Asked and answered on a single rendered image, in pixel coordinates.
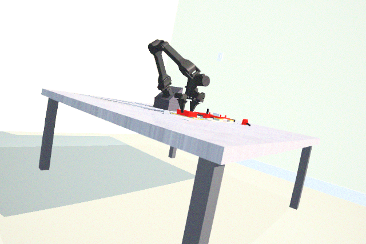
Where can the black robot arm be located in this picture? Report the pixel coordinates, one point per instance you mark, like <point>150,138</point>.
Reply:
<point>185,66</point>

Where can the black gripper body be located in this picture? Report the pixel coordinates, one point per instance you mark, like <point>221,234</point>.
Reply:
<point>185,95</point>

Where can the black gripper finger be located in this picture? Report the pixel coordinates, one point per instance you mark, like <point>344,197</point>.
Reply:
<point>182,104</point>
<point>193,105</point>

